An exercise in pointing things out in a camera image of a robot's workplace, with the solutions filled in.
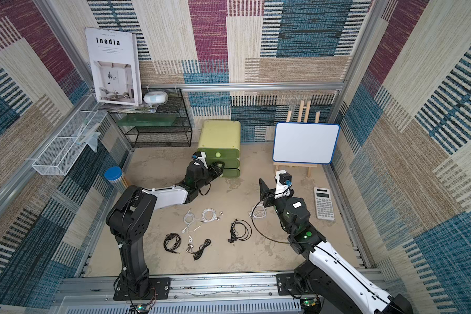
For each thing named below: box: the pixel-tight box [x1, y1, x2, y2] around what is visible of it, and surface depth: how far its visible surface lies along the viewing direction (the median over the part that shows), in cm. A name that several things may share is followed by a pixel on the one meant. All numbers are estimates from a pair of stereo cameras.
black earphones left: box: [163, 232, 182, 254], surface depth 86 cm
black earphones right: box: [227, 218, 253, 247], surface depth 89 cm
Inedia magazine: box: [85, 27, 143, 106], surface depth 79 cm
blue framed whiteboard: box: [272, 121, 341, 165], surface depth 97 cm
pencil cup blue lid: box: [104, 166, 129, 193], surface depth 86 cm
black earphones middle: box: [185, 238, 212, 262], surface depth 84 cm
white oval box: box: [143, 90, 169, 105], surface depth 89 cm
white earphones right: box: [248, 200, 267, 219], surface depth 93 cm
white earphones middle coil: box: [198, 208, 224, 223], surface depth 93 cm
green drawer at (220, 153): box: [196, 147, 240, 159], surface depth 92 cm
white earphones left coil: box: [181, 208, 195, 234], surface depth 93 cm
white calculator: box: [314, 187, 335, 221], surface depth 98 cm
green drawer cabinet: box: [197, 120, 242, 178], surface depth 97 cm
